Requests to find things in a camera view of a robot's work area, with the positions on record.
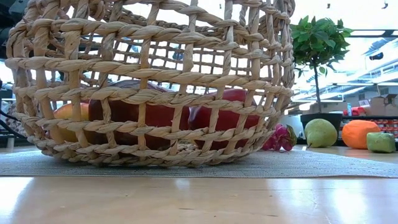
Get bright red apple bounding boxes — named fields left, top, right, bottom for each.
left=188, top=88, right=262, bottom=151

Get orange fruit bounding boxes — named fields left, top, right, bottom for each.
left=341, top=119, right=381, bottom=150

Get yellow red mango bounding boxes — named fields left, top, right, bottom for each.
left=52, top=102, right=94, bottom=144

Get purple grape bunch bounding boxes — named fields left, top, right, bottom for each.
left=261, top=123, right=298, bottom=152

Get cardboard boxes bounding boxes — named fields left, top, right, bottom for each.
left=363, top=95, right=398, bottom=116

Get grey woven placemat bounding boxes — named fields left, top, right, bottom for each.
left=0, top=149, right=398, bottom=179

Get green plant in black pot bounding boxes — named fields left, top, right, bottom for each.
left=290, top=14, right=354, bottom=147

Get green pear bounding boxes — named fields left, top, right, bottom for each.
left=303, top=118, right=338, bottom=149

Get woven straw basket with handles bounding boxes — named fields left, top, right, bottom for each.
left=4, top=0, right=296, bottom=167

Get dark red apple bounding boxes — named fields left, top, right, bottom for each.
left=88, top=80, right=190, bottom=150

